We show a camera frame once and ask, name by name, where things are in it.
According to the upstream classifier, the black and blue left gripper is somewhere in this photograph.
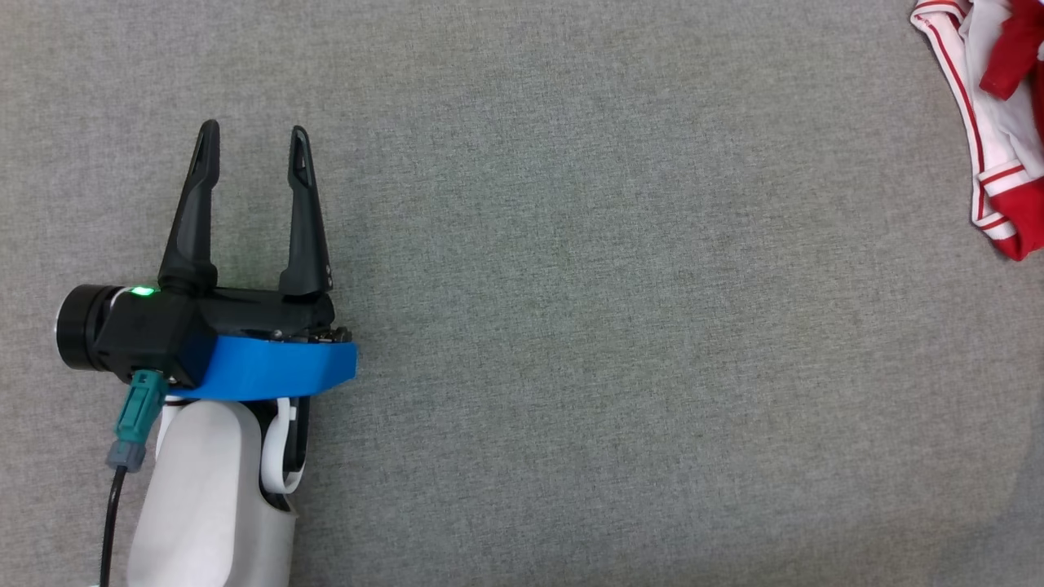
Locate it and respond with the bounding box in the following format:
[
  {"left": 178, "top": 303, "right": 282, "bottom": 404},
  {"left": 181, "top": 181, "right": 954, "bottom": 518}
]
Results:
[{"left": 157, "top": 119, "right": 359, "bottom": 403}]

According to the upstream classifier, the red and white basketball jersey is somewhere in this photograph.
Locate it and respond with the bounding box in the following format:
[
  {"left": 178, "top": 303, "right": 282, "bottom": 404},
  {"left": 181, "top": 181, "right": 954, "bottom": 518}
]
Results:
[{"left": 909, "top": 0, "right": 1044, "bottom": 262}]

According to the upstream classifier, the black left cable teal plug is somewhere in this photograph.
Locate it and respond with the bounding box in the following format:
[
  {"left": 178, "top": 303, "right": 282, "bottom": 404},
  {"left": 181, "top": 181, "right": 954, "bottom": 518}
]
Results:
[{"left": 100, "top": 369, "right": 170, "bottom": 587}]

